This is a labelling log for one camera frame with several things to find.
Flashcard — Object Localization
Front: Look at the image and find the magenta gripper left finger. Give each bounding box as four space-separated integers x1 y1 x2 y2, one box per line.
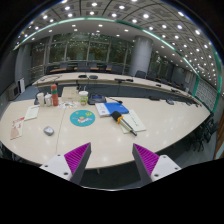
41 143 91 185

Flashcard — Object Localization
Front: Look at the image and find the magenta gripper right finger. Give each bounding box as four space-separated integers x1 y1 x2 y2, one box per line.
132 144 180 185

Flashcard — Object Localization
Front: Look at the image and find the grey computer mouse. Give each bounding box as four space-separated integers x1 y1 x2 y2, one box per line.
43 126 54 136

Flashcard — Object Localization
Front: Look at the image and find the round teal mouse pad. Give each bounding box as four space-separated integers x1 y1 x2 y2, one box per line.
70 110 95 127

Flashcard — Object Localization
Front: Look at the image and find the black yellow microphone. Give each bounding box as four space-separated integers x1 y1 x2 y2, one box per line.
111 111 137 136

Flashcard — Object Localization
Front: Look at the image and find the white leaflet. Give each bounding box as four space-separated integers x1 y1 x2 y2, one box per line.
25 105 40 120

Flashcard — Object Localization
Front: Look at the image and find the white cup with lid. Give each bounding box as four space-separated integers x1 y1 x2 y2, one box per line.
45 94 52 107

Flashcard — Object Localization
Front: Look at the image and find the green white paper cup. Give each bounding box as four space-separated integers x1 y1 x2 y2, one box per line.
79 91 88 105

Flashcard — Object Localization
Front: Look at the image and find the black conference microphone unit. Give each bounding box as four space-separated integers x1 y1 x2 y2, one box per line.
88 93 106 105

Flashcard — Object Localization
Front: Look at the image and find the red orange bottle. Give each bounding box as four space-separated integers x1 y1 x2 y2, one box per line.
51 84 59 106

